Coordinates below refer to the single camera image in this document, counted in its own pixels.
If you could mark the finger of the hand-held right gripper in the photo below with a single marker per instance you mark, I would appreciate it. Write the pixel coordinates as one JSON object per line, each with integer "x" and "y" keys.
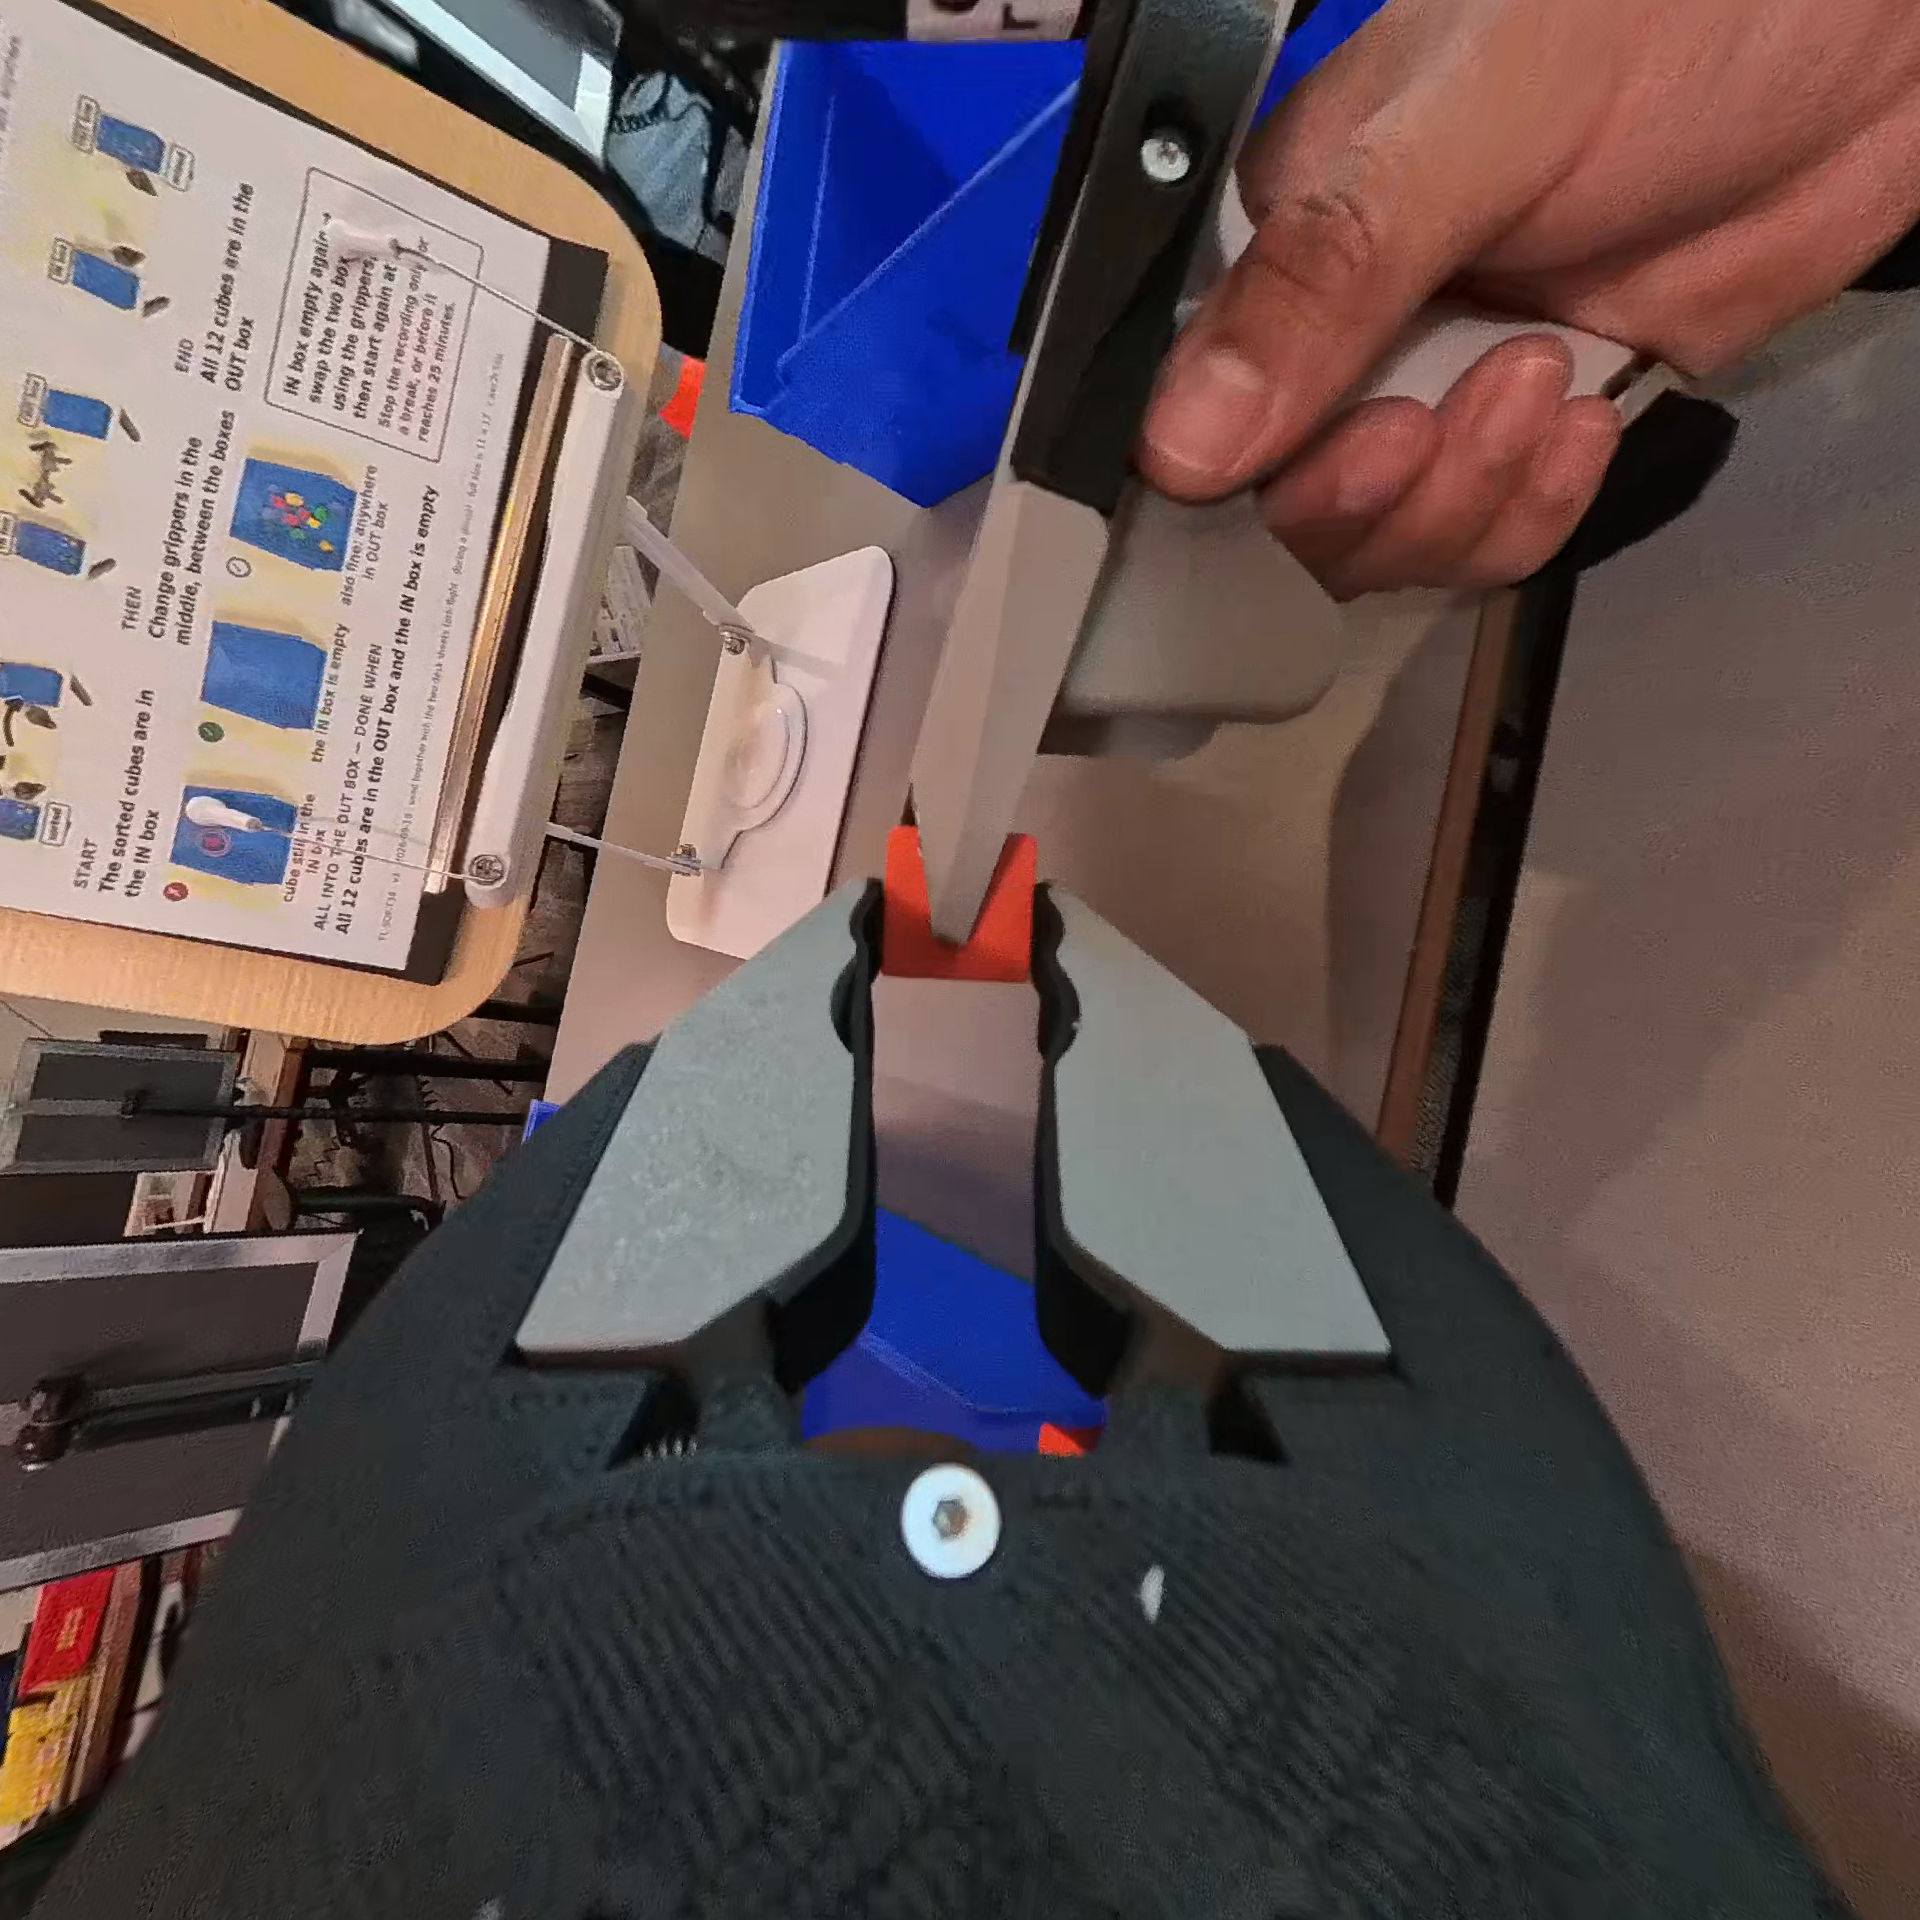
{"x": 1018, "y": 662}

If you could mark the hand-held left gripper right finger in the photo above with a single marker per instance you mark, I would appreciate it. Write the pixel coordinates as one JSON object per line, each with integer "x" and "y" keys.
{"x": 1201, "y": 1187}

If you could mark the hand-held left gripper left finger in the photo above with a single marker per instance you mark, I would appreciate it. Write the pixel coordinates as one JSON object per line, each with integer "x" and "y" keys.
{"x": 690, "y": 1171}

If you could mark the blue plastic bin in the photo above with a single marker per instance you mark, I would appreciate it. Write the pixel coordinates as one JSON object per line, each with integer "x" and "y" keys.
{"x": 931, "y": 1320}
{"x": 871, "y": 225}

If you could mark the person's right hand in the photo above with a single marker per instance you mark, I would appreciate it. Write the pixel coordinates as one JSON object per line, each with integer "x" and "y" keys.
{"x": 1501, "y": 181}

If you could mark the orange traffic cone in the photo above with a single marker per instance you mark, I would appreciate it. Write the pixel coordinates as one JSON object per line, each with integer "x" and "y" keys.
{"x": 683, "y": 398}

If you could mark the wooden document stand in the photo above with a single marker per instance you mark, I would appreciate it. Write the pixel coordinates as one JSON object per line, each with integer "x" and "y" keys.
{"x": 225, "y": 984}

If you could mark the grey partition panel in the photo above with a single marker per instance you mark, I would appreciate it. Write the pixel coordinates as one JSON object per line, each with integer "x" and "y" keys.
{"x": 493, "y": 61}
{"x": 105, "y": 1103}
{"x": 150, "y": 1320}

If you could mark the red storage bin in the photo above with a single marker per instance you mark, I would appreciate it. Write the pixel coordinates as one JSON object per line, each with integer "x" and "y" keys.
{"x": 66, "y": 1627}

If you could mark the white instruction sheet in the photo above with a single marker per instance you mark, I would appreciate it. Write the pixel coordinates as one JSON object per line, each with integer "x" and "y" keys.
{"x": 225, "y": 450}

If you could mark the yellow storage bin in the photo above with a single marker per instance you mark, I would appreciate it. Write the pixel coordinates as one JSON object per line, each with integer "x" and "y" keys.
{"x": 39, "y": 1756}

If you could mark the black support post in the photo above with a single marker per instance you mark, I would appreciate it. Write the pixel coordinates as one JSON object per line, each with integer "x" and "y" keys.
{"x": 150, "y": 1414}

